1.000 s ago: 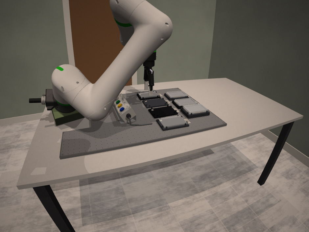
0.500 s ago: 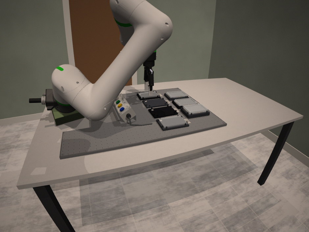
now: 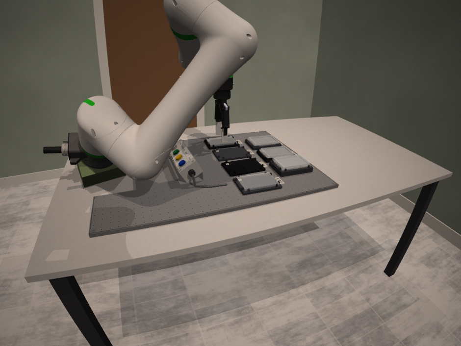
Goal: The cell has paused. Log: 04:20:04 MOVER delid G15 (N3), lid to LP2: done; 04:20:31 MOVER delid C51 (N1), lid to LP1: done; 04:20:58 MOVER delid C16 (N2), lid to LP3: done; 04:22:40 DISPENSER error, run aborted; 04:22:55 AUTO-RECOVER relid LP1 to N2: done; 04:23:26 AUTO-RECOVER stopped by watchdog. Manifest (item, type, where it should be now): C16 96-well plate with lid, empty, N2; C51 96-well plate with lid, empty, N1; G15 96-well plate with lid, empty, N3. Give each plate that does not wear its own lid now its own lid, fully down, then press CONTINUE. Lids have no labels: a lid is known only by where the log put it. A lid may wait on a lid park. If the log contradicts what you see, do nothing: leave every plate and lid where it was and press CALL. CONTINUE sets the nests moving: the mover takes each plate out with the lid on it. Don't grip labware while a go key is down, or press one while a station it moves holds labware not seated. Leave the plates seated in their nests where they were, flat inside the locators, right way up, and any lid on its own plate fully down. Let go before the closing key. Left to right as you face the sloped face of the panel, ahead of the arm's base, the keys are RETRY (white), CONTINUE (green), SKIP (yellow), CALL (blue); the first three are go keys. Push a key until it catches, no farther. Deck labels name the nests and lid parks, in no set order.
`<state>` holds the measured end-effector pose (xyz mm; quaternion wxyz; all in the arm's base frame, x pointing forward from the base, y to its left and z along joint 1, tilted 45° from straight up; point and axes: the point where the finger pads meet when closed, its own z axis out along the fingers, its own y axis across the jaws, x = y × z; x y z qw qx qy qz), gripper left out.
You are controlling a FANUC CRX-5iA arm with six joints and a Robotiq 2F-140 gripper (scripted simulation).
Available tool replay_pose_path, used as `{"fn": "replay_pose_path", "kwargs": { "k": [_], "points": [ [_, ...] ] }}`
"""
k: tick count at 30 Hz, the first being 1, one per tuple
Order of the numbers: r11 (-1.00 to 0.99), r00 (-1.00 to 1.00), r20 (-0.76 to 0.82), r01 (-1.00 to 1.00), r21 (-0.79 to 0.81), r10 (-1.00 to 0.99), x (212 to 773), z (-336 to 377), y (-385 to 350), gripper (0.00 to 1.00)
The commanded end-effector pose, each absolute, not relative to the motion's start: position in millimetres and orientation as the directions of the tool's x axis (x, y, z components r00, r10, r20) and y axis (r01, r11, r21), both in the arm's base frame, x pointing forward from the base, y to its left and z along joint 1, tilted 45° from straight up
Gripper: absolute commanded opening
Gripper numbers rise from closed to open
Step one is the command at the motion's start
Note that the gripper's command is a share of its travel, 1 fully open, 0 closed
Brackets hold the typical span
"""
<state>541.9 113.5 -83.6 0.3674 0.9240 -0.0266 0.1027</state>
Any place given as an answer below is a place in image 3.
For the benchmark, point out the grey push-button control panel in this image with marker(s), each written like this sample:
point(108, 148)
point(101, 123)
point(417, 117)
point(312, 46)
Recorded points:
point(185, 167)

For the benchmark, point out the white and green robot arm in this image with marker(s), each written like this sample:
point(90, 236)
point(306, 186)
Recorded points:
point(213, 44)

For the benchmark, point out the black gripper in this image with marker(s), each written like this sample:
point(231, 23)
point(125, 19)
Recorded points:
point(222, 114)

